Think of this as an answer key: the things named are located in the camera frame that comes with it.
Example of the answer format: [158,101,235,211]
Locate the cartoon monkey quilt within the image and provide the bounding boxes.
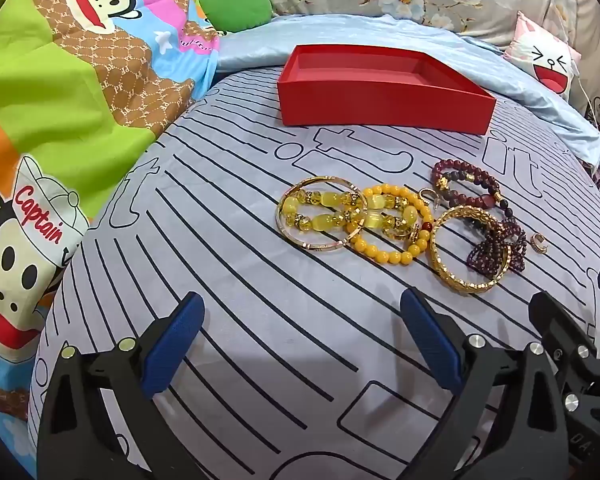
[0,0,222,466]

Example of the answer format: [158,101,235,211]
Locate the thin white cord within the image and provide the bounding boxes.
[539,0,592,108]

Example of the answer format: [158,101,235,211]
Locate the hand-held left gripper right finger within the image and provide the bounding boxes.
[399,286,572,480]

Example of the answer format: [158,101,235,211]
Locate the dark red bead bracelet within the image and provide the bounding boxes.
[431,159,502,208]

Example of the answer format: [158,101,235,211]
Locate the red cardboard box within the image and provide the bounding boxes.
[276,44,497,136]

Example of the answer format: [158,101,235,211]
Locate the purple garnet bead bracelet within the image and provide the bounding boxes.
[466,214,527,275]

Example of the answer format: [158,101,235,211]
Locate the yellow crystal bead bracelet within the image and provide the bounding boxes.
[280,187,362,233]

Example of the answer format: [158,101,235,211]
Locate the wide gold bangle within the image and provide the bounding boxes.
[429,205,512,295]

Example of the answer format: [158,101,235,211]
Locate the pink cat face cushion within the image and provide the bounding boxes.
[502,10,582,97]

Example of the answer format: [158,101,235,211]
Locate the yellow round bead bracelet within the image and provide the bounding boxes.
[354,184,433,267]

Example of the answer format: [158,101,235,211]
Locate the thin gold bangle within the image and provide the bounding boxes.
[276,176,367,252]

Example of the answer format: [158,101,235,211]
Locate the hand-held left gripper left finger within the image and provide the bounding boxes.
[37,291,207,480]

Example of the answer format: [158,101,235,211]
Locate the green pillow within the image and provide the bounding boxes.
[199,0,274,37]

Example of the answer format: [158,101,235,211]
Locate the yellow cat-eye stone bracelet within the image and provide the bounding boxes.
[362,195,423,242]

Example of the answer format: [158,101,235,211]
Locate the light blue quilt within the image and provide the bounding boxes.
[215,12,600,167]

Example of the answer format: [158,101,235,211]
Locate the grey striped bedsheet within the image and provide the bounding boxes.
[27,67,600,480]

